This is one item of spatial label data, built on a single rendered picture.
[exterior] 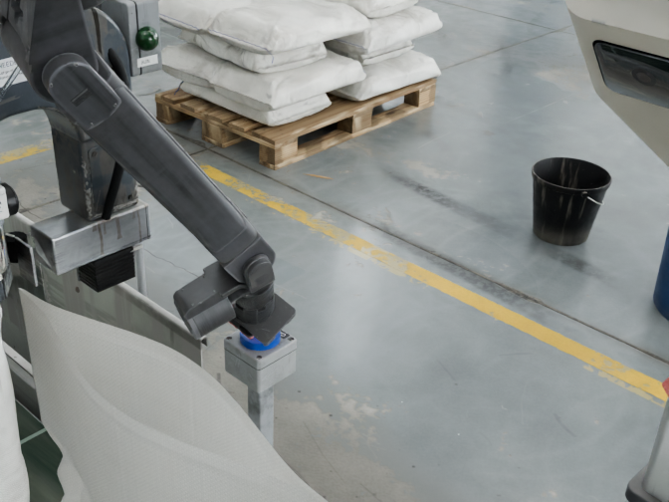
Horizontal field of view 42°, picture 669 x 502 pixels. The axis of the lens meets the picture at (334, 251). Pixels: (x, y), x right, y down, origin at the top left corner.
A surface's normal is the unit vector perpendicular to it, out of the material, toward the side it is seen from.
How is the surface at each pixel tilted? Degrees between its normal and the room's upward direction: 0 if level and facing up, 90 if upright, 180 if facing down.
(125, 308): 90
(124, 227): 90
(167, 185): 107
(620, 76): 130
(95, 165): 90
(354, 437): 0
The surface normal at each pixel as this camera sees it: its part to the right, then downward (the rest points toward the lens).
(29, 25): -0.78, 0.15
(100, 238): 0.73, 0.37
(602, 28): -0.58, 0.80
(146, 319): -0.68, 0.34
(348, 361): 0.04, -0.87
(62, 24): 0.54, 0.64
